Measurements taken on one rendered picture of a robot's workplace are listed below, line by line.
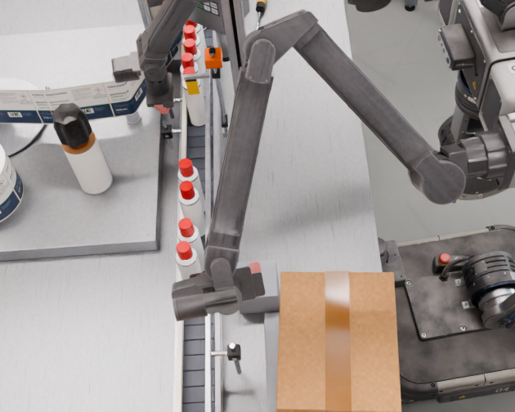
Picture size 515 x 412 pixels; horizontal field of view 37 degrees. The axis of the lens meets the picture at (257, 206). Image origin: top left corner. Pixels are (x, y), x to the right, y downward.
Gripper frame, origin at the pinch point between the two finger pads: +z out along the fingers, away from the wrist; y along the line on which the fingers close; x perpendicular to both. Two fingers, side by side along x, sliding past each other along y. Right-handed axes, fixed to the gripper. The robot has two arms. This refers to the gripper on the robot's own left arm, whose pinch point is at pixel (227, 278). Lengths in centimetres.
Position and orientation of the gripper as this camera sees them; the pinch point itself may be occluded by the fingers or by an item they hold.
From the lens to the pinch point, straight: 158.1
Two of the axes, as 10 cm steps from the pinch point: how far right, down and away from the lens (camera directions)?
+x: 1.9, 9.8, 1.1
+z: -0.3, -1.1, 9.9
